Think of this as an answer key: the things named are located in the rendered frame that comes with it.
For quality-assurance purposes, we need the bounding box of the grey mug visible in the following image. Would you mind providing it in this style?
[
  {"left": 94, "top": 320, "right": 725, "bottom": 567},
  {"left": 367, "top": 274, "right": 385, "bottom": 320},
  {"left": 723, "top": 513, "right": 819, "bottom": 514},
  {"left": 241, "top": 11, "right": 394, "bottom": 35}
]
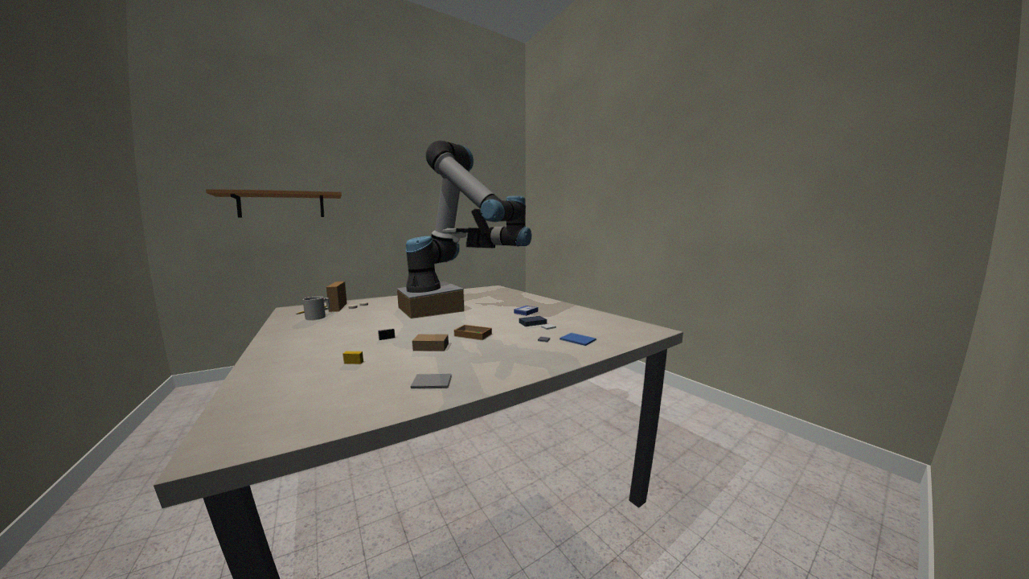
[{"left": 303, "top": 297, "right": 330, "bottom": 320}]

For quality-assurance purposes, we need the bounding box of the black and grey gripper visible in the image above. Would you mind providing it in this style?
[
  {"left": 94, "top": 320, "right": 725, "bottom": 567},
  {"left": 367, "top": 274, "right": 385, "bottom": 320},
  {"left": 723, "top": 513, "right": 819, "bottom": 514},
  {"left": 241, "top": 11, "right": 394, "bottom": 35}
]
[{"left": 442, "top": 227, "right": 495, "bottom": 248}]

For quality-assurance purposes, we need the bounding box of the brown wooden ball-in-hole puzzle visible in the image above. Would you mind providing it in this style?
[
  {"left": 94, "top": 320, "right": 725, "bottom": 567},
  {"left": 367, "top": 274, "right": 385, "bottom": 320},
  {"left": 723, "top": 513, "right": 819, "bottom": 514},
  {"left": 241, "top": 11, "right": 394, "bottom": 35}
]
[{"left": 454, "top": 325, "right": 492, "bottom": 340}]

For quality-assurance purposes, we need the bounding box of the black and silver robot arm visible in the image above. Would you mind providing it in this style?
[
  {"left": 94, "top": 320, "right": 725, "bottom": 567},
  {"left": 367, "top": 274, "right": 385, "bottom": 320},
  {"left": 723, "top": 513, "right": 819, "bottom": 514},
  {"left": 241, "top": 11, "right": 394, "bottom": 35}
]
[{"left": 406, "top": 141, "right": 531, "bottom": 293}]

